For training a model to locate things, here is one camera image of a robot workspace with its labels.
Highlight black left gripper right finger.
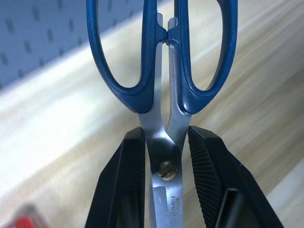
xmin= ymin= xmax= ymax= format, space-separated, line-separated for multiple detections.
xmin=187 ymin=125 xmax=285 ymax=228

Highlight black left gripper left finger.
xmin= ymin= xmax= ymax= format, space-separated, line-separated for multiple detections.
xmin=85 ymin=126 xmax=151 ymax=228

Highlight blue-handled steel scissors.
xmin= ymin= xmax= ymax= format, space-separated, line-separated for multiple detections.
xmin=85 ymin=0 xmax=239 ymax=228

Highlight blue-grey pegboard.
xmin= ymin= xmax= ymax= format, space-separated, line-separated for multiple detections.
xmin=0 ymin=0 xmax=152 ymax=89

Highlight red and clear tool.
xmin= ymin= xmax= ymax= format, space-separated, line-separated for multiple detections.
xmin=0 ymin=203 xmax=45 ymax=228

